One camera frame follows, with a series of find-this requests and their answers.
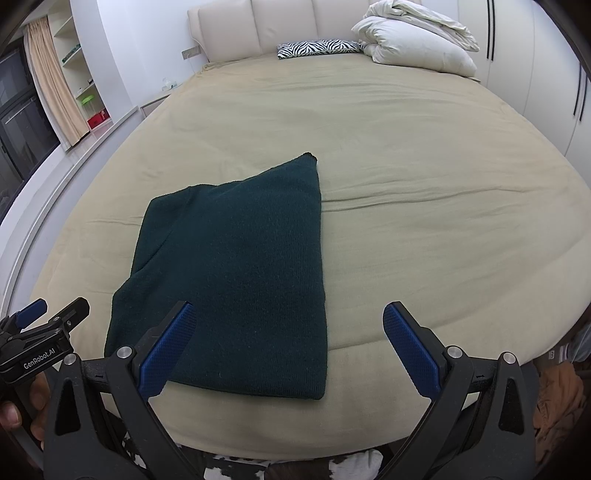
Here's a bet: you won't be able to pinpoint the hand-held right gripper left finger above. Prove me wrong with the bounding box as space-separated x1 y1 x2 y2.
42 300 195 480

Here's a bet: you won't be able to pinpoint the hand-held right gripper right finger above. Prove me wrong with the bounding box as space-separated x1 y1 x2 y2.
382 301 537 480

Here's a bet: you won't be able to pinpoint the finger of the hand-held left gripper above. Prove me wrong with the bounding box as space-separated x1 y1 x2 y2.
0 298 49 334
25 296 90 334

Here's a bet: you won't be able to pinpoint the dark green knit sweater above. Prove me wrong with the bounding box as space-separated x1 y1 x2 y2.
104 151 329 401

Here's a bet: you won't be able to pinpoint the brown crumpled clothes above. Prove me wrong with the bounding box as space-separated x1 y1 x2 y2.
536 360 583 444

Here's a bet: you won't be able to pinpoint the person's left hand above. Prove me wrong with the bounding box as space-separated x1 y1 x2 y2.
0 369 51 441

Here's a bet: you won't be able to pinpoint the white window ledge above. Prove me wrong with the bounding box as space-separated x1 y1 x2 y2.
0 104 141 315

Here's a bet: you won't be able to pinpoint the black and white cowhide rug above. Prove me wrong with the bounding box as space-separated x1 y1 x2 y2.
120 438 384 480

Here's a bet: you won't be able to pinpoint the grey cloth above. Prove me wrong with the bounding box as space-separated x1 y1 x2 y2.
545 323 591 370

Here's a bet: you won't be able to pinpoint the bed with beige sheet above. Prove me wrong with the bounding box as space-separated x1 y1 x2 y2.
30 53 591 462

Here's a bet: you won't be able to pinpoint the dark window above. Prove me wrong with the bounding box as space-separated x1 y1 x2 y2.
0 46 61 208

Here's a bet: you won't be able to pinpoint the red box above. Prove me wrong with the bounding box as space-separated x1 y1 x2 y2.
87 107 112 130

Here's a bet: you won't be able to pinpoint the beige curtain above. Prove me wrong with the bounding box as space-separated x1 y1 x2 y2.
23 17 88 144

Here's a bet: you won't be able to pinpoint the white nightstand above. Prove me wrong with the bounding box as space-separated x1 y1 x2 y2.
140 78 185 118

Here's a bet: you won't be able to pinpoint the white folded duvet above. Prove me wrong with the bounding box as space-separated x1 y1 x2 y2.
351 0 481 78

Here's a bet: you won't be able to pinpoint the white wardrobe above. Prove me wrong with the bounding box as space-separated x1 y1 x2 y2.
457 0 591 171

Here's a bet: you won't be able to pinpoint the zebra print pillow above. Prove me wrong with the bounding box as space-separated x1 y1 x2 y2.
276 39 363 60

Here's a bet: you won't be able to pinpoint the cream padded headboard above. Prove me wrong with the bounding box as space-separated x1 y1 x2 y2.
187 0 384 63

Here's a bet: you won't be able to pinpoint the white wall shelf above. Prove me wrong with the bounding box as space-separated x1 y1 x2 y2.
46 0 114 132

